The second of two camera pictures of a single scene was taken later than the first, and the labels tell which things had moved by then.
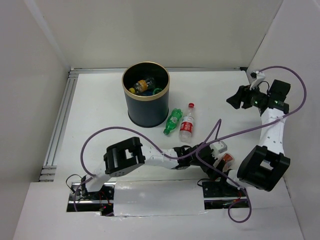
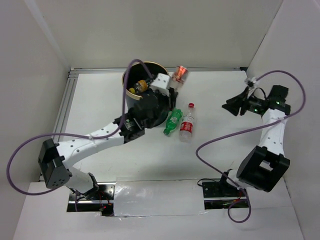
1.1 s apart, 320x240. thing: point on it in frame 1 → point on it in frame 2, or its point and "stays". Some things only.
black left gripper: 213,172 → 170,100
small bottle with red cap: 229,160 → 179,77
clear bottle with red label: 186,126 stays
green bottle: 172,121 stays
